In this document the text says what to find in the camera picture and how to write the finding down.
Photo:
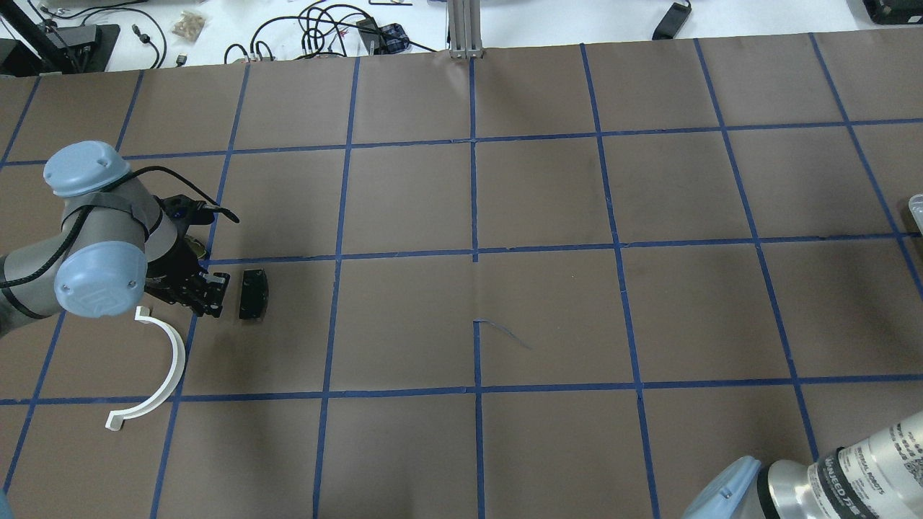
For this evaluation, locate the green metal brake shoe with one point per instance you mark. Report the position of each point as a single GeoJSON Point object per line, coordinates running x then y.
{"type": "Point", "coordinates": [197, 248]}

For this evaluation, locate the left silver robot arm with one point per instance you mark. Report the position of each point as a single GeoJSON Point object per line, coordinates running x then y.
{"type": "Point", "coordinates": [118, 242]}

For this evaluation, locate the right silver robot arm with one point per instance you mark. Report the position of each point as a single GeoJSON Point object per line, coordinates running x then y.
{"type": "Point", "coordinates": [877, 477]}

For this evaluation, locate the clear plastic tray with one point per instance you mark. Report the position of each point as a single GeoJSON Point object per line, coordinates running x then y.
{"type": "Point", "coordinates": [915, 206]}

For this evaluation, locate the small bag of parts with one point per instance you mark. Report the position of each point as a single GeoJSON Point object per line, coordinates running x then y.
{"type": "Point", "coordinates": [189, 25]}

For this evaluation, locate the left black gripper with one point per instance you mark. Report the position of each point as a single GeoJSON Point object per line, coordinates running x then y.
{"type": "Point", "coordinates": [171, 279]}

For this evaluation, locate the black brake pad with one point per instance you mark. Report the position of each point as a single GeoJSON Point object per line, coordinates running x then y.
{"type": "Point", "coordinates": [253, 299]}

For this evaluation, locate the aluminium frame post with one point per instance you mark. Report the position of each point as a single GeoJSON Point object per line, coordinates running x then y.
{"type": "Point", "coordinates": [464, 29]}

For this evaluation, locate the white curved plastic bracket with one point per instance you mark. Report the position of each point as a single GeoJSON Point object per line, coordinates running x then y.
{"type": "Point", "coordinates": [167, 370]}

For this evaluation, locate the black monitor stand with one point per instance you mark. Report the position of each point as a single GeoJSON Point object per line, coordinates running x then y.
{"type": "Point", "coordinates": [67, 50]}

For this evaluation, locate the black power adapter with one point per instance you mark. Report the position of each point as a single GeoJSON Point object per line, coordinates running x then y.
{"type": "Point", "coordinates": [672, 21]}

